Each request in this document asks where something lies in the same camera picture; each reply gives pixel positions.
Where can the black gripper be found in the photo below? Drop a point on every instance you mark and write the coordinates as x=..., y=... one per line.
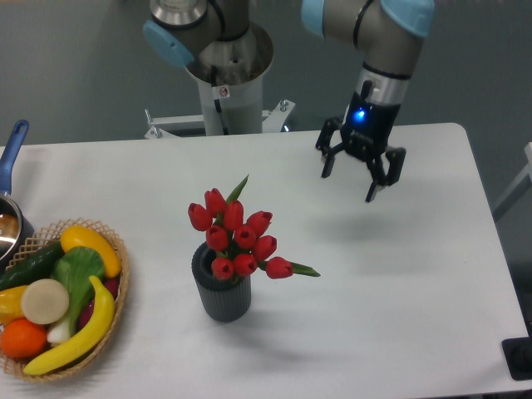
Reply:
x=364, y=134

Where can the red tulip bouquet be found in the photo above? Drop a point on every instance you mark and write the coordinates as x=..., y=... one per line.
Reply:
x=240, y=244

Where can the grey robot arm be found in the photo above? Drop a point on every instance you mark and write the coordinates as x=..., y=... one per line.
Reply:
x=389, y=33

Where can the dark grey ribbed vase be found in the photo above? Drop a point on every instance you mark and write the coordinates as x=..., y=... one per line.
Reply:
x=223, y=300

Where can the white furniture leg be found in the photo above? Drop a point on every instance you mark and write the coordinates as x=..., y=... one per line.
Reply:
x=514, y=190

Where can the black device at edge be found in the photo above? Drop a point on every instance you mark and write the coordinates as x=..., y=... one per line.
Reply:
x=517, y=353

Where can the purple red vegetable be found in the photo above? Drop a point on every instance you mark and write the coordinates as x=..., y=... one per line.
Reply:
x=112, y=285

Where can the yellow banana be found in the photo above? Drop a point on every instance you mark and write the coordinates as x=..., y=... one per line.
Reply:
x=83, y=341

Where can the green bok choy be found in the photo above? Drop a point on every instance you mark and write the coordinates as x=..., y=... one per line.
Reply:
x=72, y=271

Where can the woven wicker basket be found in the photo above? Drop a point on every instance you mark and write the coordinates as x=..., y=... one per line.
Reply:
x=41, y=239

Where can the green cucumber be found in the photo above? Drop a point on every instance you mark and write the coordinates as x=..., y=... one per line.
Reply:
x=37, y=265

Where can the beige round disc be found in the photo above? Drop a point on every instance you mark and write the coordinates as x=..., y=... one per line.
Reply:
x=44, y=301

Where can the yellow pepper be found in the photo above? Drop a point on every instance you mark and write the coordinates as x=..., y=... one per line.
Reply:
x=10, y=303

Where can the orange fruit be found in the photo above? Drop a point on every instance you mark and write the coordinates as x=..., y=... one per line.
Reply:
x=23, y=339

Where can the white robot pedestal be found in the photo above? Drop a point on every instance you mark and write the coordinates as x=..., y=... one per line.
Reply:
x=229, y=76

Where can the white metal base frame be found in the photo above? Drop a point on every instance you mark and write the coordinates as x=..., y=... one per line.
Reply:
x=278, y=119

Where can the blue handled saucepan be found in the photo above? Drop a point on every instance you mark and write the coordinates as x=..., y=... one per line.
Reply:
x=15, y=228

